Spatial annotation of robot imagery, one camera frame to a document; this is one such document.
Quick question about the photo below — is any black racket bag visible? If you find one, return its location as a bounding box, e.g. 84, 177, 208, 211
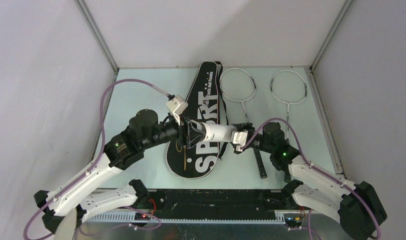
166, 61, 227, 180

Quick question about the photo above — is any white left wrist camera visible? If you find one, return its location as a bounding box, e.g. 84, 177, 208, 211
166, 95, 188, 126

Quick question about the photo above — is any white shuttlecock tube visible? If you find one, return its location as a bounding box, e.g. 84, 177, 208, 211
201, 123, 237, 143

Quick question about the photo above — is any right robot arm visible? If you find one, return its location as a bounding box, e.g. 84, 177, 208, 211
231, 118, 388, 240

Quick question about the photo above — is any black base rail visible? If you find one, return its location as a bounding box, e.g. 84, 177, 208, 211
133, 189, 300, 221

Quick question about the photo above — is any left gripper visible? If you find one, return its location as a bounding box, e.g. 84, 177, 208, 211
141, 111, 208, 150

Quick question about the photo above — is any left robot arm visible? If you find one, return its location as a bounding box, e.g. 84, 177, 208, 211
34, 109, 210, 234

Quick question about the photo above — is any white racket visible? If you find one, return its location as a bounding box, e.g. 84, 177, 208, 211
270, 69, 308, 183
219, 67, 268, 180

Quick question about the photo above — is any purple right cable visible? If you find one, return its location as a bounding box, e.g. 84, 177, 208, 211
241, 117, 381, 240

